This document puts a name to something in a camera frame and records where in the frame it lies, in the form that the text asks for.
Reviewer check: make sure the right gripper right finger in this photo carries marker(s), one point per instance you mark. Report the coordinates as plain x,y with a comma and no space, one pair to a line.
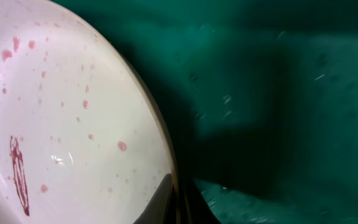
194,209

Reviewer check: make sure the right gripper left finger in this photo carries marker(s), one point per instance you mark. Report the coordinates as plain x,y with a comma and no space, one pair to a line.
156,209

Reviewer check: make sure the white plate with red stain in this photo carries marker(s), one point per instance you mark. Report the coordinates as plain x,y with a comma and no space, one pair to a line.
80,140

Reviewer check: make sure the teal plastic serving tray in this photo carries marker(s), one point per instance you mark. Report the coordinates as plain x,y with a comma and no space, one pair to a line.
260,98

